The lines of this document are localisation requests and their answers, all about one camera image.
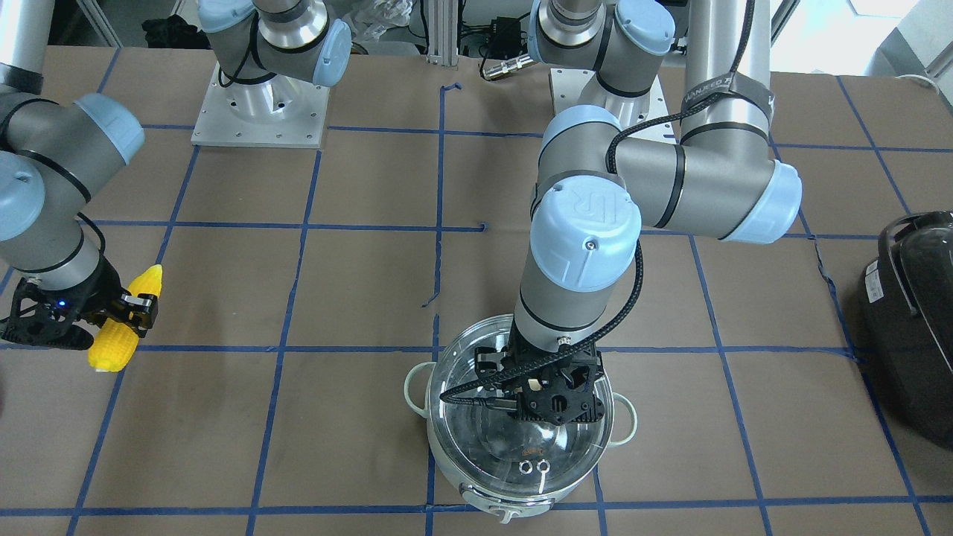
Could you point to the glass pot lid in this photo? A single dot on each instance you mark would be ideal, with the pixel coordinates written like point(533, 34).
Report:
point(521, 439)

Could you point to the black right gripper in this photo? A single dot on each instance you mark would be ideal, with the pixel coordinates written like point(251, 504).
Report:
point(103, 291)

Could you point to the silver metal connector plug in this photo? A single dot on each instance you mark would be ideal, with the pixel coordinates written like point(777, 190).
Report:
point(505, 68)

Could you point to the pale green steel pot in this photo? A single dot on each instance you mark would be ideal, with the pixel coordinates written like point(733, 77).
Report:
point(521, 432)

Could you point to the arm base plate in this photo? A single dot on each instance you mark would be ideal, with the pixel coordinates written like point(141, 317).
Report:
point(573, 87)
point(280, 113)

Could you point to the yellow corn cob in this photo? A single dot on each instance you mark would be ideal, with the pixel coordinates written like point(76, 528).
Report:
point(118, 339)

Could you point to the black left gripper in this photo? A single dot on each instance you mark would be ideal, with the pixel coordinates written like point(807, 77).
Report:
point(528, 359)

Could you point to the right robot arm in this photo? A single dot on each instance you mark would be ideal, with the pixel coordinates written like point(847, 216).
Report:
point(56, 158)

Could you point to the black rice cooker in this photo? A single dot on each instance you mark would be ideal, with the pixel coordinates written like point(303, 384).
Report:
point(907, 302)

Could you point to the aluminium frame post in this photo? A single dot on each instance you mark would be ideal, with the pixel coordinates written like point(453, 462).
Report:
point(443, 32)

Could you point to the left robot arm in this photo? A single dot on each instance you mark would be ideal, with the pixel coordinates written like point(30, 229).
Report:
point(599, 184)

